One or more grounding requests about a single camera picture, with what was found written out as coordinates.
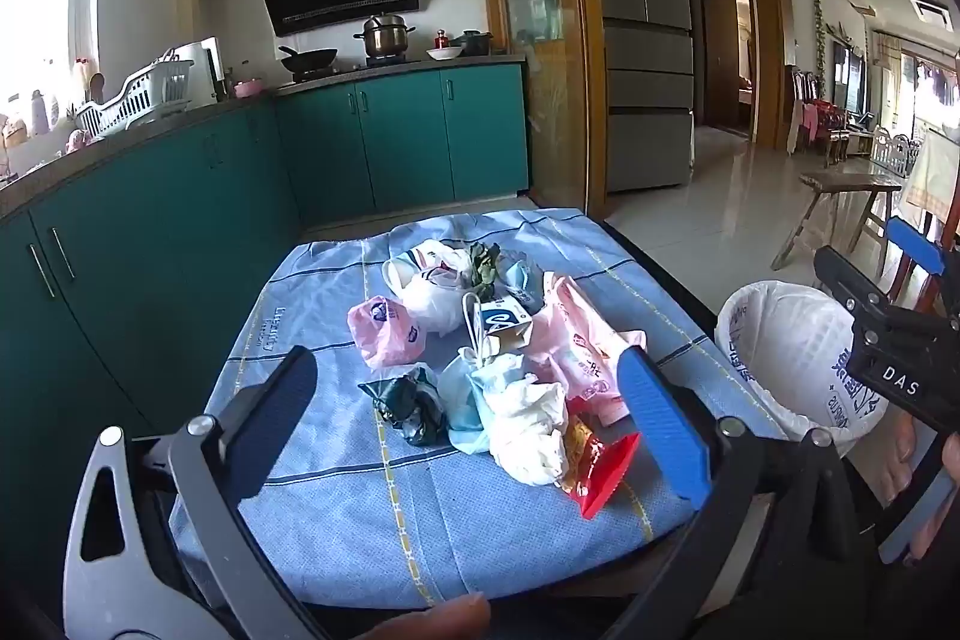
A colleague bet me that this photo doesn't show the white fence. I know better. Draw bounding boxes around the white fence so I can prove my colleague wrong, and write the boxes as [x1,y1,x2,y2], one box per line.
[870,130,923,176]

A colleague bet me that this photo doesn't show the black wok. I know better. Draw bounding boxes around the black wok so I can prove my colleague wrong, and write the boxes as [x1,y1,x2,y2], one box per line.
[277,45,340,75]

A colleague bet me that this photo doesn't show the white tissue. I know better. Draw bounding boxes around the white tissue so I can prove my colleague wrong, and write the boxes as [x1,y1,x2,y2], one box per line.
[487,377,571,485]

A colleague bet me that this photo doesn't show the white dish rack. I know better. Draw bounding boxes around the white dish rack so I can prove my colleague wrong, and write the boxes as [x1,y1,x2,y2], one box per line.
[75,51,196,137]

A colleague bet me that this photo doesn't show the dark lidded pot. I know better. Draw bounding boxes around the dark lidded pot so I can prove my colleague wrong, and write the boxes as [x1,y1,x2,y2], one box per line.
[450,30,494,58]

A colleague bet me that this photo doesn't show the green wall garland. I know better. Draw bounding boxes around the green wall garland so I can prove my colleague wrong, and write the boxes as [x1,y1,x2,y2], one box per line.
[810,0,830,79]

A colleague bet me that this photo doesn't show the small pink plastic bag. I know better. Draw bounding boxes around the small pink plastic bag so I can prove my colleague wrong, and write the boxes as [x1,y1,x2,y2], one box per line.
[346,295,425,371]

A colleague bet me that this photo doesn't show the cream hanging cloth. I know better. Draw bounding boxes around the cream hanging cloth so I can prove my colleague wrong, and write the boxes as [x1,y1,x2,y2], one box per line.
[904,130,960,229]

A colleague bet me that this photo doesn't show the white tissue bag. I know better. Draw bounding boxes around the white tissue bag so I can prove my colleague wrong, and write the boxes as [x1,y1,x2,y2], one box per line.
[439,351,541,457]

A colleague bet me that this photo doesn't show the ceiling air vent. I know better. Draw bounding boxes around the ceiling air vent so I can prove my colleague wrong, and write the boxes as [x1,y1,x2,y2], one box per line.
[907,0,957,30]

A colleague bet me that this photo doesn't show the black gas stove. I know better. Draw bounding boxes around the black gas stove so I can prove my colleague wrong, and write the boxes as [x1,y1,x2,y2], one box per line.
[291,56,422,82]

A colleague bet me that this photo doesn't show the red snack wrapper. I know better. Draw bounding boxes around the red snack wrapper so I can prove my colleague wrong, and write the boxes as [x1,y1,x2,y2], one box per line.
[559,411,642,519]

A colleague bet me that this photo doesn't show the teal base cabinet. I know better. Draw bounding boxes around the teal base cabinet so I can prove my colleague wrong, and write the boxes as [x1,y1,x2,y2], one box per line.
[274,62,530,230]
[0,100,302,611]

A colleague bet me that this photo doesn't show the white plastic bag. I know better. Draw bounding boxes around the white plastic bag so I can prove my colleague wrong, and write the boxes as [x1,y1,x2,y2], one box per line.
[382,239,481,338]

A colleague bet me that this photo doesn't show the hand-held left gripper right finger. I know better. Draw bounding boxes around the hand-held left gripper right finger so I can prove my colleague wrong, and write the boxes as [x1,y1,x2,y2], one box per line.
[616,346,886,640]

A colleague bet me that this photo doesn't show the wooden chair with pink cloth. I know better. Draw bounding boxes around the wooden chair with pink cloth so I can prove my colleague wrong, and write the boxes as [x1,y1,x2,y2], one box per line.
[787,66,850,163]

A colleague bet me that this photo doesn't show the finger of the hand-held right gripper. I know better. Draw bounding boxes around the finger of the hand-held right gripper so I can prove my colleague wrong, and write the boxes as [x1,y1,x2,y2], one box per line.
[814,245,910,327]
[885,216,947,279]

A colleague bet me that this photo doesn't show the steel stock pot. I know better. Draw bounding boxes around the steel stock pot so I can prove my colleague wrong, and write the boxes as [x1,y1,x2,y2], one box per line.
[354,12,417,62]

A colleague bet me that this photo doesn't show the dark green wrapper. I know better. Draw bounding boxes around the dark green wrapper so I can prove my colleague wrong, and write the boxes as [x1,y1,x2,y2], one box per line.
[358,364,451,447]

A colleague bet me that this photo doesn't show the large pink plastic bag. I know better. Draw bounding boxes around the large pink plastic bag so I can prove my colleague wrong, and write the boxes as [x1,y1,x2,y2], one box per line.
[525,271,646,423]

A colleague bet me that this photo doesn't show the wooden bench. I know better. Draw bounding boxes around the wooden bench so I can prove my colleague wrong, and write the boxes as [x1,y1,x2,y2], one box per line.
[771,171,903,270]

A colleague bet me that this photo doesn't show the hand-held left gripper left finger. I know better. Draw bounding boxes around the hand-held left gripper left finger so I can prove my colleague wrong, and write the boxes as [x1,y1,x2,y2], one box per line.
[64,346,320,640]

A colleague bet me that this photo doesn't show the green vegetable leaves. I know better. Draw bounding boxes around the green vegetable leaves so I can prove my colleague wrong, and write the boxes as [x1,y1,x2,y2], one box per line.
[465,242,503,304]

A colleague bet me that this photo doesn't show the grey refrigerator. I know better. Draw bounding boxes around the grey refrigerator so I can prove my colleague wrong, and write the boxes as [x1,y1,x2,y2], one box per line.
[581,0,697,195]

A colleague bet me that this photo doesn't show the striped paper cup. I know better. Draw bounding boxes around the striped paper cup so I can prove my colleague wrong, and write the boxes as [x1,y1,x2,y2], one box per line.
[382,256,458,296]

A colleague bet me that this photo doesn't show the white and blue ointment box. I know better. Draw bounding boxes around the white and blue ointment box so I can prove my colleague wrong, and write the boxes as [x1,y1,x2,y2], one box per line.
[461,291,537,363]

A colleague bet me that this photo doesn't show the blue checked tablecloth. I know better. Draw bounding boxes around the blue checked tablecloth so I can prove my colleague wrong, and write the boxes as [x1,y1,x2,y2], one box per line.
[169,206,758,611]

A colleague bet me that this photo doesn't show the bin with white liner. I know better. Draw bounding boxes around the bin with white liner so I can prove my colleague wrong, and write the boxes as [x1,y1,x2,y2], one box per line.
[716,281,890,455]

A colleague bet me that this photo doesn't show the person's right hand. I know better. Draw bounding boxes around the person's right hand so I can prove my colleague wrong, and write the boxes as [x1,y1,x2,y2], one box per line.
[855,413,947,566]

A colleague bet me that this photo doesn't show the light blue face mask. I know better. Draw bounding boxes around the light blue face mask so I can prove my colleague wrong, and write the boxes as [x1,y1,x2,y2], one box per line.
[499,257,545,316]

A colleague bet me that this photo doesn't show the white kitchen appliance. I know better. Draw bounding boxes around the white kitchen appliance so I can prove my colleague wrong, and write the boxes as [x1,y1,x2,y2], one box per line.
[180,36,226,105]

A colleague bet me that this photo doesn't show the person's left hand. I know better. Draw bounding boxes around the person's left hand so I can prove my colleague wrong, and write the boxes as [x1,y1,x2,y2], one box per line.
[352,593,492,640]

